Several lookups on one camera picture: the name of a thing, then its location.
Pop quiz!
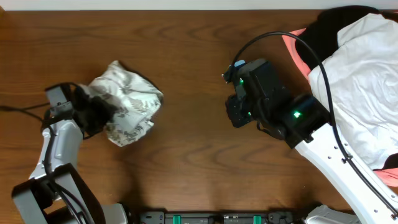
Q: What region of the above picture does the white fern print cloth bag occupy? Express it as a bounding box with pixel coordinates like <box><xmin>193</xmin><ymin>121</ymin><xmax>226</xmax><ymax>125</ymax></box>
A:
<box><xmin>81</xmin><ymin>60</ymin><xmax>164</xmax><ymax>147</ymax></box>

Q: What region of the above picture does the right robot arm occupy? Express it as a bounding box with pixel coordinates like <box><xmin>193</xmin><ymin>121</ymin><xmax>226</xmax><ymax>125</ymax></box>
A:
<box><xmin>226</xmin><ymin>83</ymin><xmax>397</xmax><ymax>223</ymax></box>

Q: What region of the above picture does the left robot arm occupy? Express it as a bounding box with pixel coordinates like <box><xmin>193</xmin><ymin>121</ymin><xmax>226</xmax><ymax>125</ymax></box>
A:
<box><xmin>12</xmin><ymin>83</ymin><xmax>133</xmax><ymax>223</ymax></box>

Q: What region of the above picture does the black garment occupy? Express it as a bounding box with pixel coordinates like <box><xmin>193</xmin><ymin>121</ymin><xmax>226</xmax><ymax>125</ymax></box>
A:
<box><xmin>294</xmin><ymin>6</ymin><xmax>397</xmax><ymax>170</ymax></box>

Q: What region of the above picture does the white garment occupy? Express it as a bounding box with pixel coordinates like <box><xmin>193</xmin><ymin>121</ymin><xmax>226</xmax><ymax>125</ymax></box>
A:
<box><xmin>323</xmin><ymin>14</ymin><xmax>397</xmax><ymax>169</ymax></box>

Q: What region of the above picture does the pink garment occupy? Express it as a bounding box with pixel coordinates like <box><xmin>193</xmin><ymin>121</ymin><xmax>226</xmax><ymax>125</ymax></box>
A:
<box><xmin>282</xmin><ymin>35</ymin><xmax>397</xmax><ymax>187</ymax></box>

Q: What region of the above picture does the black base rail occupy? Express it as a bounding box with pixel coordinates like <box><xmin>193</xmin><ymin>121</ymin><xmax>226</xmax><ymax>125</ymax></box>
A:
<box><xmin>139</xmin><ymin>211</ymin><xmax>302</xmax><ymax>224</ymax></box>

